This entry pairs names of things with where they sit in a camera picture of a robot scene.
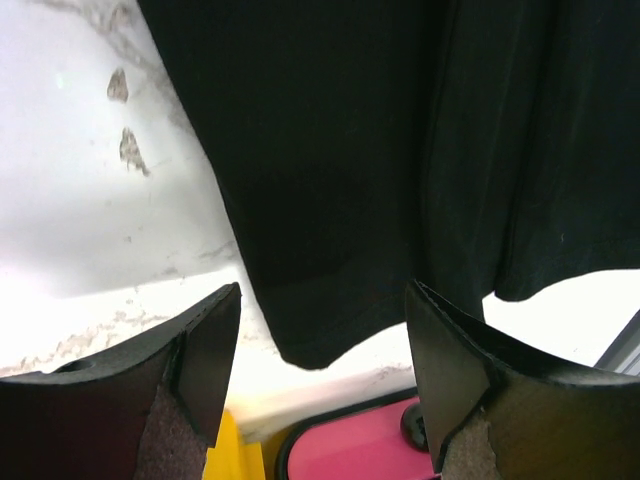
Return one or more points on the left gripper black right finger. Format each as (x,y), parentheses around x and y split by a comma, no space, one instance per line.
(497,408)

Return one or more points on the yellow plastic bin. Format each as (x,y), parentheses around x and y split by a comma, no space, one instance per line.
(232,458)

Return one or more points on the black t shirt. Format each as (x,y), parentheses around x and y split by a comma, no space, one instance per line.
(479,147)

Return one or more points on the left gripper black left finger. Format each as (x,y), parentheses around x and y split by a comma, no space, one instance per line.
(147,408)

